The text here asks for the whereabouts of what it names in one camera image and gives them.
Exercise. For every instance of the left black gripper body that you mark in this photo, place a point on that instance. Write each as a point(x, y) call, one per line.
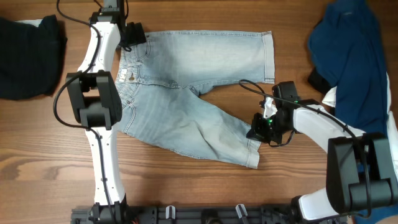
point(133, 36)

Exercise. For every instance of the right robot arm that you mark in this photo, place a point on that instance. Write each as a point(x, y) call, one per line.
point(360, 174)

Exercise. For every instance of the light blue denim shorts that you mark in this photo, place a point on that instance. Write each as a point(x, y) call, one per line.
point(161, 81)

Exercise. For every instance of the white garment at right edge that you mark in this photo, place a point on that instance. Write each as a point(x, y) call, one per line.
point(392, 134)

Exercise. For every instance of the black folded garment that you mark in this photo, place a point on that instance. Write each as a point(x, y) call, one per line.
point(31, 58)

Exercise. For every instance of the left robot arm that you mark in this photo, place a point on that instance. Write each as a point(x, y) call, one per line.
point(97, 109)

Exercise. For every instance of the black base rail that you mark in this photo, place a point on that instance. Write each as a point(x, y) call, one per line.
point(266, 214)

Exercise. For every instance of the dark blue garment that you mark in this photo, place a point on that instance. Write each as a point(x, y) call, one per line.
point(346, 50)

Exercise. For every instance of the white cloth under black garment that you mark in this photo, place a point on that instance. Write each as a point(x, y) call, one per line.
point(34, 22)

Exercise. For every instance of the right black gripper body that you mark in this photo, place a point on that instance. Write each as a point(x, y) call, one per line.
point(268, 128)

